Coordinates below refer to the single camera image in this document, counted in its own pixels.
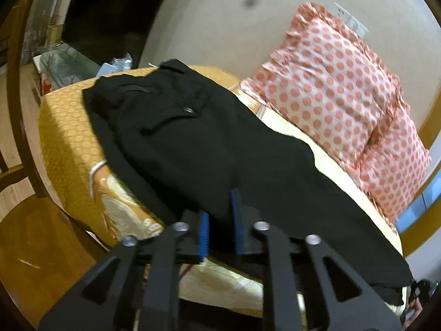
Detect wooden chair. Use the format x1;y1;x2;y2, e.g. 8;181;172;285
1;0;105;330

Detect pink polka dot pillow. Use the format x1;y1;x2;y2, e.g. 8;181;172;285
241;2;402;171
359;105;431;223

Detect cluttered side table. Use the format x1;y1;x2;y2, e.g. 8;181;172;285
33;43;132;96

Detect window with wooden frame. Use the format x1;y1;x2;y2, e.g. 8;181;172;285
401;97;440;257

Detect white wall socket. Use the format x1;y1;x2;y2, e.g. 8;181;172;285
331;2;369;40

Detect black pants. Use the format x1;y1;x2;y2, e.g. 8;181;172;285
82;60;413;306

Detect cream patterned bed sheet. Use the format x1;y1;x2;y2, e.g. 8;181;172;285
39;66;403;317

